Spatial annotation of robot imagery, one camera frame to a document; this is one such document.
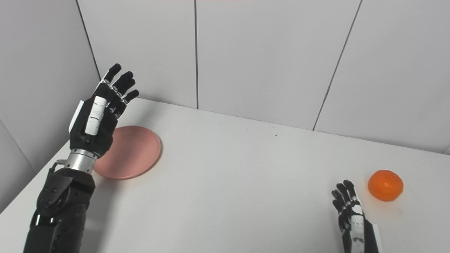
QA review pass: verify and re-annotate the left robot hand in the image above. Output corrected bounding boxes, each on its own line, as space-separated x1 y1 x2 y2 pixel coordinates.
69 63 140 157

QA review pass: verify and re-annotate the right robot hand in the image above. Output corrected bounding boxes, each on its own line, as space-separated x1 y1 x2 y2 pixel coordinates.
331 180 384 253

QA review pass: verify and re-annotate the pink round plate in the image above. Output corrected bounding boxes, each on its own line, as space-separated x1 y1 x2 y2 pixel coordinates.
92 125 162 180

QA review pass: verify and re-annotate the orange fruit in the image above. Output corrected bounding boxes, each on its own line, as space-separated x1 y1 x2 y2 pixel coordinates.
368 170 404 202

